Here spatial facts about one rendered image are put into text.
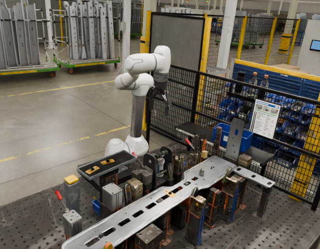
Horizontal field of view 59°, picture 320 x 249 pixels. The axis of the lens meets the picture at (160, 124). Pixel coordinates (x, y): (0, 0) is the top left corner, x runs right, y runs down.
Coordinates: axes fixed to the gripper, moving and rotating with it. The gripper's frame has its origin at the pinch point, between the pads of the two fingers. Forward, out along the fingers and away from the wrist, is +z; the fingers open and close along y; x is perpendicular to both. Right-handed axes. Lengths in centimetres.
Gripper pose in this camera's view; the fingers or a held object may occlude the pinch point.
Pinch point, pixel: (158, 111)
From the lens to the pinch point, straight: 184.4
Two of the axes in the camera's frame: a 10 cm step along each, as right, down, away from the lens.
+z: -0.7, 9.2, 3.9
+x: 6.9, -2.4, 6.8
